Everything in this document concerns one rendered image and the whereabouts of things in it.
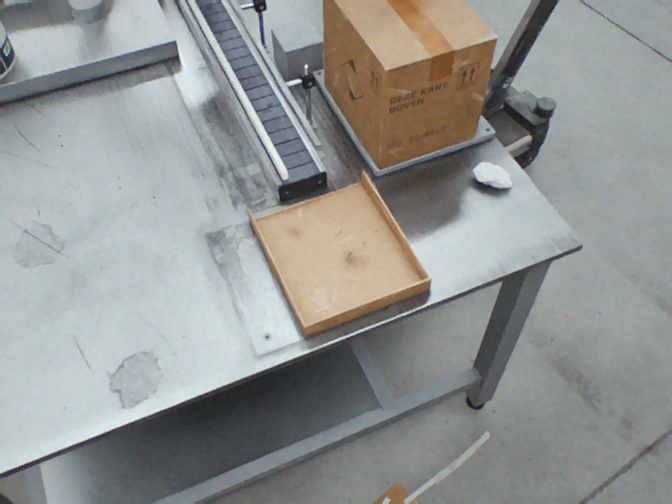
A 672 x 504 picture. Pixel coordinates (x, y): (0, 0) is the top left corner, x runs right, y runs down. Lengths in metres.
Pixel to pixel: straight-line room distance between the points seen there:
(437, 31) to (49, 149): 0.89
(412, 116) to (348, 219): 0.25
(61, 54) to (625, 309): 1.85
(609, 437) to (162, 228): 1.43
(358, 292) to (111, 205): 0.56
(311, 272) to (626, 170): 1.76
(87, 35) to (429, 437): 1.43
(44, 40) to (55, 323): 0.80
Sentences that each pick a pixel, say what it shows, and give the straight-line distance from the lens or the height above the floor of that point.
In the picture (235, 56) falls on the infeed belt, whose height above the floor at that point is 0.88.
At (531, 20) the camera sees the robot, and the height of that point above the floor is 0.61.
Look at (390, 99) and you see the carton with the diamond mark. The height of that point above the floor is 1.04.
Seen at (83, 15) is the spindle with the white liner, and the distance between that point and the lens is 1.93.
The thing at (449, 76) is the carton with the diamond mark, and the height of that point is 1.06.
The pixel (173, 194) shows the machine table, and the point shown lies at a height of 0.83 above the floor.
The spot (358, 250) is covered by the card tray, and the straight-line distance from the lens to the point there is 1.38.
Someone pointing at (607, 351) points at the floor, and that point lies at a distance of 2.36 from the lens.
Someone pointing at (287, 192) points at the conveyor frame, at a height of 0.85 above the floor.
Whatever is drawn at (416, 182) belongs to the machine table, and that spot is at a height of 0.83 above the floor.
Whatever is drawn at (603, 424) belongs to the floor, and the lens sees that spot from 2.24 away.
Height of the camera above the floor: 1.95
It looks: 54 degrees down
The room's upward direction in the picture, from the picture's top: straight up
